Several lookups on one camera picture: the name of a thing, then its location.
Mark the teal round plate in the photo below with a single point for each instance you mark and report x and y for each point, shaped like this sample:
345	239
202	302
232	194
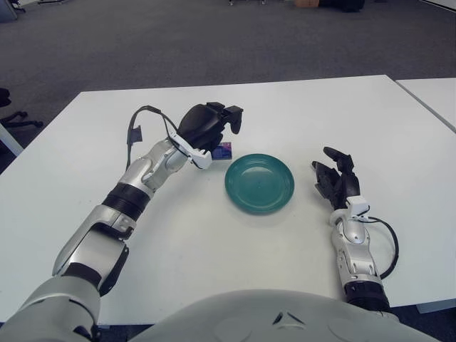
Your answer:
260	185

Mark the brown cardboard box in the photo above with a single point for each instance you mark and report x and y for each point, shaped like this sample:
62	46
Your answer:
306	3

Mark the grey robot torso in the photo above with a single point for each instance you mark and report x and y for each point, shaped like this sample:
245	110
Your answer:
231	320

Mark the purple blue gum pack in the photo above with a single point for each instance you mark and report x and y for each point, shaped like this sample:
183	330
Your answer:
224	151

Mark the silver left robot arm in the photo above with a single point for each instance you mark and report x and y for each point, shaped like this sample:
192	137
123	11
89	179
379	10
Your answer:
89	242

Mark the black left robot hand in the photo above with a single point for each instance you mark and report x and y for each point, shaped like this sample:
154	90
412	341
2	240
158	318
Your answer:
199	123

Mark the grey table frame beam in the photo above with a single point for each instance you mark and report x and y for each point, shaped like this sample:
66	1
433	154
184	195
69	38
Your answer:
434	308

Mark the white table leg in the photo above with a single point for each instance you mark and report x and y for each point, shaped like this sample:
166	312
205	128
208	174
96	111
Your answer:
9	140

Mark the black office chair base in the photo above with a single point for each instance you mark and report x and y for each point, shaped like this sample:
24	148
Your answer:
4	97

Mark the black bulky floor object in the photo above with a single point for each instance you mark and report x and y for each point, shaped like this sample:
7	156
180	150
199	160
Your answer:
342	4

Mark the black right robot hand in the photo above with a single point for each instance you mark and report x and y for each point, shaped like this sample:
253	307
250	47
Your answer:
347	183

